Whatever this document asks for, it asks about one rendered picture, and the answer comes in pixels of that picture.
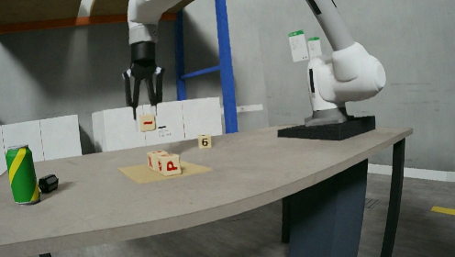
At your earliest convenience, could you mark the green drink can with yellow stripe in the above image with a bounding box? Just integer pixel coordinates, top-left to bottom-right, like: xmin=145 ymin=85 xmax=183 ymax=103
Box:
xmin=6 ymin=144 xmax=40 ymax=206

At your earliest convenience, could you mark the beige flat mat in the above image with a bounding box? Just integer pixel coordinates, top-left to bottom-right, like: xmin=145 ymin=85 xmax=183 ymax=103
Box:
xmin=117 ymin=161 xmax=213 ymax=184

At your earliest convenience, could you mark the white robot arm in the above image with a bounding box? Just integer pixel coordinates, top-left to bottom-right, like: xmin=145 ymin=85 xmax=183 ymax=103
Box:
xmin=128 ymin=0 xmax=386 ymax=127

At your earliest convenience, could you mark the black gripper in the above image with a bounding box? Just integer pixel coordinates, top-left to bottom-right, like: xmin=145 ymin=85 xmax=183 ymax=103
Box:
xmin=122 ymin=42 xmax=165 ymax=132

